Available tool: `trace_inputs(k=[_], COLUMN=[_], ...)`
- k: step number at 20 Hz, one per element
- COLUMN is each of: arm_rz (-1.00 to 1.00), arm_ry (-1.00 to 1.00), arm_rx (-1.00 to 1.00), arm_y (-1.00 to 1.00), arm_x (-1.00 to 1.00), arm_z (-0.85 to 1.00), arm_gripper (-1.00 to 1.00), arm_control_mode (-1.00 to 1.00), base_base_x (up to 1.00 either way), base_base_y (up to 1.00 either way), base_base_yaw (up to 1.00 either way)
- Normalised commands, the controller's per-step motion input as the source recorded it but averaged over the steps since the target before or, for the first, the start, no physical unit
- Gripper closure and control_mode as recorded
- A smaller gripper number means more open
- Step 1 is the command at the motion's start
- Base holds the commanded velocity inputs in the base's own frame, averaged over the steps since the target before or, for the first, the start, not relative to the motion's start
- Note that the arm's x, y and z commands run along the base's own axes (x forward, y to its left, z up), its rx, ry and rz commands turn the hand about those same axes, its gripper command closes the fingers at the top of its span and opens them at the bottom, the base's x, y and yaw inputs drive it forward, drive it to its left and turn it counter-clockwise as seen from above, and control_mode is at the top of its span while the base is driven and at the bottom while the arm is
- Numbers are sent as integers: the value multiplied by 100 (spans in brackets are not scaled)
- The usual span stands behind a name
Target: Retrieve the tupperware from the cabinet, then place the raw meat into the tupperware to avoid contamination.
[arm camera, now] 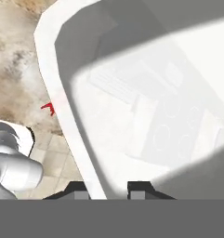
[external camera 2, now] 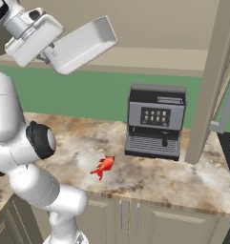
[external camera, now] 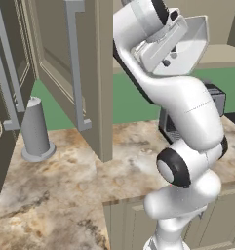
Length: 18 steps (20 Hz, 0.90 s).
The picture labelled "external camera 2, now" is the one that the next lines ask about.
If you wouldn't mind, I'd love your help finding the grey cabinet door handle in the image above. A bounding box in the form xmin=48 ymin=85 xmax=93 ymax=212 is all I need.
xmin=209 ymin=65 xmax=230 ymax=134

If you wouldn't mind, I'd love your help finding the beige wall cabinet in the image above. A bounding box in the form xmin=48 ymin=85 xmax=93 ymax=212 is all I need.
xmin=0 ymin=0 xmax=223 ymax=78

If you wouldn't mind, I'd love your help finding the grey cupboard door handle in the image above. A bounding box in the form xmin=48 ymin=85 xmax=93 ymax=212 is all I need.
xmin=135 ymin=202 xmax=141 ymax=234
xmin=117 ymin=199 xmax=124 ymax=233

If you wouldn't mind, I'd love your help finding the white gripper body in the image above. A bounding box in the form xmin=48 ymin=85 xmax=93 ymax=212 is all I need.
xmin=4 ymin=13 xmax=65 ymax=69

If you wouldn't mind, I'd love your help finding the beige wall cabinet door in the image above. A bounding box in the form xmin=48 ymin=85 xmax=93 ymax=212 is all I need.
xmin=184 ymin=0 xmax=230 ymax=166

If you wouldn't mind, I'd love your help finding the black hob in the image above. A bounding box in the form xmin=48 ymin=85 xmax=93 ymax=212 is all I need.
xmin=216 ymin=131 xmax=230 ymax=186

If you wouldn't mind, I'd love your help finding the grey coffee machine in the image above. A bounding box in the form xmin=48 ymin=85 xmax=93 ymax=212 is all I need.
xmin=124 ymin=83 xmax=188 ymax=162

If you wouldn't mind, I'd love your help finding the red raw fish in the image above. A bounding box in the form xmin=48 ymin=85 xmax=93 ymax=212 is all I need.
xmin=89 ymin=154 xmax=116 ymax=181

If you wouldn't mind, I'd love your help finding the beige base cupboard door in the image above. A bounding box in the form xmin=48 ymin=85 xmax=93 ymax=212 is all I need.
xmin=130 ymin=201 xmax=223 ymax=244
xmin=75 ymin=195 xmax=131 ymax=244

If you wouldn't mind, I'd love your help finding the beige corner cupboard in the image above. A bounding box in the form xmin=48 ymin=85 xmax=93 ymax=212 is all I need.
xmin=0 ymin=193 xmax=44 ymax=244

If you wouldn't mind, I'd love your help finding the white tupperware container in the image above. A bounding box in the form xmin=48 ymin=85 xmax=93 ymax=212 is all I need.
xmin=43 ymin=15 xmax=119 ymax=76

